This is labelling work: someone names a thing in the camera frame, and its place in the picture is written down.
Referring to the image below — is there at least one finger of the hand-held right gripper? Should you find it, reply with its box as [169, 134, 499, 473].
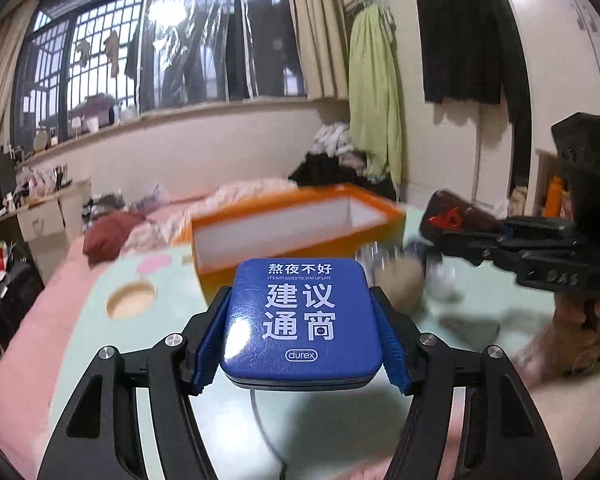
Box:
[497, 216, 578, 242]
[439, 230, 531, 274]

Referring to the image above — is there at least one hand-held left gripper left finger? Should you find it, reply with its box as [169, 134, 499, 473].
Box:
[36, 285, 232, 480]

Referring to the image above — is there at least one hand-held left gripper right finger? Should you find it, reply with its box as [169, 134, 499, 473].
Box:
[367, 285, 563, 480]

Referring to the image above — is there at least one dark brown pouch red mark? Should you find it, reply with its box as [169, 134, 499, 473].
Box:
[419, 190, 506, 241]

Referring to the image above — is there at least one blue metal tin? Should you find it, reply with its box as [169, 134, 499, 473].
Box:
[219, 258, 385, 392]

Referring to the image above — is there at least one orange cardboard box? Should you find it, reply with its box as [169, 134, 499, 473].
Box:
[179, 183, 407, 301]

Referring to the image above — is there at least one green cartoon desktop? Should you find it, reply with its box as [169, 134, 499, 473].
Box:
[90, 240, 581, 480]

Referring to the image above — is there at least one person's right hand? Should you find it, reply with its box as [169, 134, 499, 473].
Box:
[552, 287, 600, 377]

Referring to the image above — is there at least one dark red pillow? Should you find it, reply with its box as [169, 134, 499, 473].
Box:
[82, 211, 147, 266]

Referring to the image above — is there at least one black clothes pile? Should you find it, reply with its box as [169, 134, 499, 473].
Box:
[290, 152, 367, 187]

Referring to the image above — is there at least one white clothes pile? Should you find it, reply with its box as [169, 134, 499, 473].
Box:
[307, 122, 368, 171]

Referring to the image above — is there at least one green hanging garment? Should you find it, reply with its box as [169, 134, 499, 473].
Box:
[348, 2, 403, 183]

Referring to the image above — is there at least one black hanging garment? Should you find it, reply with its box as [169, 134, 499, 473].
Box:
[415, 0, 531, 123]

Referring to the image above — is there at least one white drawer cabinet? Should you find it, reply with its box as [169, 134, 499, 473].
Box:
[17, 179, 93, 261]

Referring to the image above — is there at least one beige curtain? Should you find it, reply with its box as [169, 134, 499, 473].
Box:
[284, 0, 351, 102]
[0, 5, 38, 176]

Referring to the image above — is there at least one barred window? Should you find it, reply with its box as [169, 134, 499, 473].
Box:
[10, 0, 311, 156]

